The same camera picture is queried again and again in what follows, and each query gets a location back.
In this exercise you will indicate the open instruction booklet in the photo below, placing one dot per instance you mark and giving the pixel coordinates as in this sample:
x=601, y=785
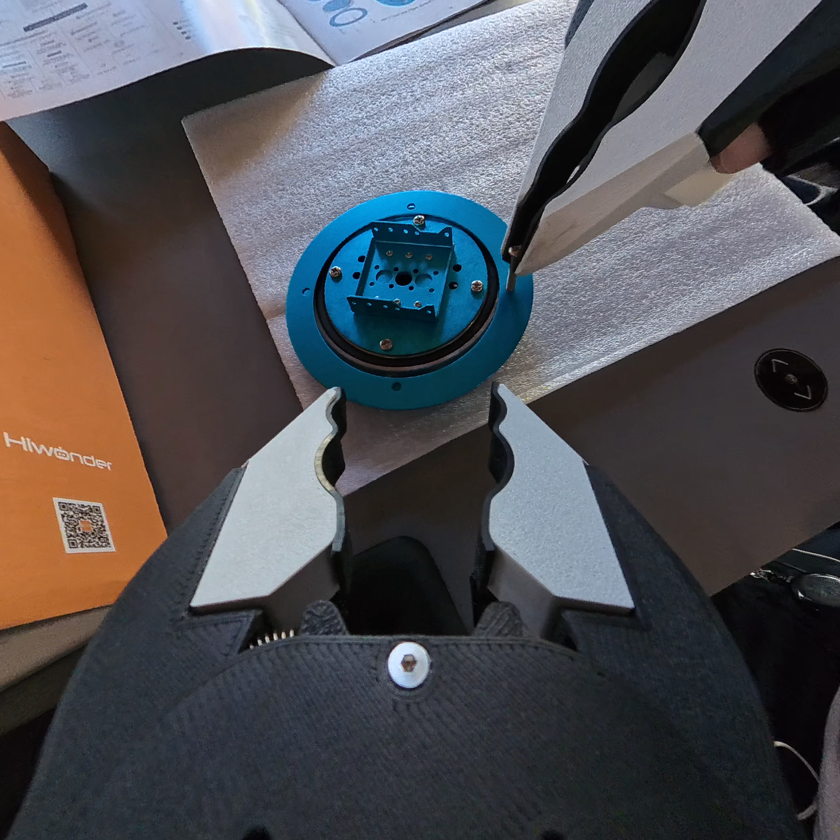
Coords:
x=131, y=52

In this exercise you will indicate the grey desk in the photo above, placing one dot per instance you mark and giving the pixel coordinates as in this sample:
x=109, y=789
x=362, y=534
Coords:
x=656, y=472

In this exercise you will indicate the person's dark trousers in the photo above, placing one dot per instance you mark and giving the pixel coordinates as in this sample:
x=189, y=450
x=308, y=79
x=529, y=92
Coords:
x=774, y=656

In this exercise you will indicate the small metal screw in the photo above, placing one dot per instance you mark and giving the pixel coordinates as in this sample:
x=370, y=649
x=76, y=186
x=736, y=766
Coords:
x=510, y=275

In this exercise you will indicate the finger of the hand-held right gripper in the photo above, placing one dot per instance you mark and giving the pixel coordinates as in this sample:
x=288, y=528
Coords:
x=722, y=59
x=577, y=98

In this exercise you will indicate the white foam sheet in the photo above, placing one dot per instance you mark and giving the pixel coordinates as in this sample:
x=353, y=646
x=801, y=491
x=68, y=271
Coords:
x=426, y=131

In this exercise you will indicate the person's right hand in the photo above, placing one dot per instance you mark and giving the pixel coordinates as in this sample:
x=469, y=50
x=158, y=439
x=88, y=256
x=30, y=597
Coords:
x=745, y=151

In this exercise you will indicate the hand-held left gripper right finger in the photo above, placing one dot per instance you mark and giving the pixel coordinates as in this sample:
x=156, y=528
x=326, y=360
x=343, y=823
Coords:
x=558, y=525

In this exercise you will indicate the black round desk grommet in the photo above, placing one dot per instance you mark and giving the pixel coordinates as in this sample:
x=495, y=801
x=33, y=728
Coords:
x=774, y=394

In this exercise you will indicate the orange kit box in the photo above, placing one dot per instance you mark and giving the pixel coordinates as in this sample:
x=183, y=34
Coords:
x=59, y=328

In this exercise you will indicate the blue round metal base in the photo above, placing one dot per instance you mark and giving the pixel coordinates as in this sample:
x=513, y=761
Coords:
x=308, y=328

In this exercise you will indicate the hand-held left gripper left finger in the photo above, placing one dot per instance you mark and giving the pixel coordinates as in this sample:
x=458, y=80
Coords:
x=275, y=525

